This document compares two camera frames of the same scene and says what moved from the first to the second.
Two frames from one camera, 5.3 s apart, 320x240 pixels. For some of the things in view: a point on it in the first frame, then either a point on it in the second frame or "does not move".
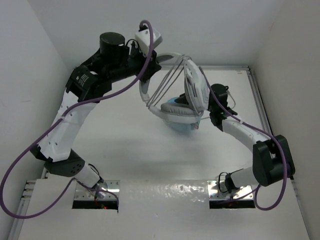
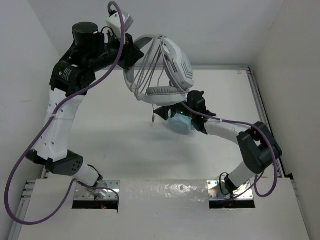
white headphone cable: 183,62 to 140,85
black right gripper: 182,99 to 164,111
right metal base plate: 217,190 does not move
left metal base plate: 81,193 does not move
